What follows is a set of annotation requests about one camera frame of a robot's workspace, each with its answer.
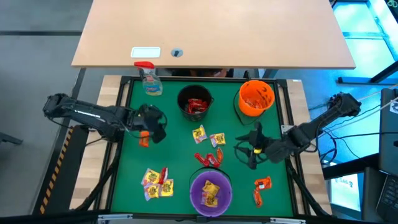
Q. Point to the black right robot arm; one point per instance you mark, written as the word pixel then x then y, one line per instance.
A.
pixel 317 124

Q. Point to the black chair leg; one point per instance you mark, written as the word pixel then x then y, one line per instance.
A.
pixel 11 139

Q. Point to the light wooden desk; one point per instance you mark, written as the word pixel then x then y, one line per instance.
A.
pixel 211 31

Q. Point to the silver corner bracket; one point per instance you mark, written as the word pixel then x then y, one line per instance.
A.
pixel 287 221
pixel 115 217

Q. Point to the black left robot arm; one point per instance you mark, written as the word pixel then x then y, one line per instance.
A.
pixel 93 115

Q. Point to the purple pumpkin bucket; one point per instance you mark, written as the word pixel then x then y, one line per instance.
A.
pixel 224 199

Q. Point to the orange pumpkin bucket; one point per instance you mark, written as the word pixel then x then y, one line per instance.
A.
pixel 247 109

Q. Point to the silver arm base bracket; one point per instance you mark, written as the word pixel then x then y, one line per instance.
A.
pixel 286 128

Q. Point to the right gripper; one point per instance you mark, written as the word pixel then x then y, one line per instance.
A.
pixel 278 151

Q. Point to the orange Reese's packet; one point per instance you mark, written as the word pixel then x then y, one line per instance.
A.
pixel 248 102
pixel 144 141

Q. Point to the yellow sour candy packet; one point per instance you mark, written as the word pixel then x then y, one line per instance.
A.
pixel 151 192
pixel 199 134
pixel 150 176
pixel 218 140
pixel 210 188
pixel 209 200
pixel 167 188

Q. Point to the black hazard striped panel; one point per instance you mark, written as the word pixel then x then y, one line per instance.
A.
pixel 56 174

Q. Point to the black pumpkin bucket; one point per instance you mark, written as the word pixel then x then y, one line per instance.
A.
pixel 196 91

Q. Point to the black table frame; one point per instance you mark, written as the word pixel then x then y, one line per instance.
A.
pixel 161 215

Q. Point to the white rectangular card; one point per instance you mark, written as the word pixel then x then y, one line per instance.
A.
pixel 145 52

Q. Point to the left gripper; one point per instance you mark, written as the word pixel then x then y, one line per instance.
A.
pixel 147 119

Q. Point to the orange and white candy wrapper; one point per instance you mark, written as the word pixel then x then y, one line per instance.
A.
pixel 257 199

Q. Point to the black laptop keyboard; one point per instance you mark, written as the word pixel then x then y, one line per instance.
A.
pixel 388 196

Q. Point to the red KitKat wrapper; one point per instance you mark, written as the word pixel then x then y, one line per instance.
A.
pixel 190 107

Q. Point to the black desk leg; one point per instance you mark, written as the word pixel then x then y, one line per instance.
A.
pixel 384 72
pixel 80 80

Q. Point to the spray bottle with red trigger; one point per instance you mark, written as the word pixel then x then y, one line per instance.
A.
pixel 151 84

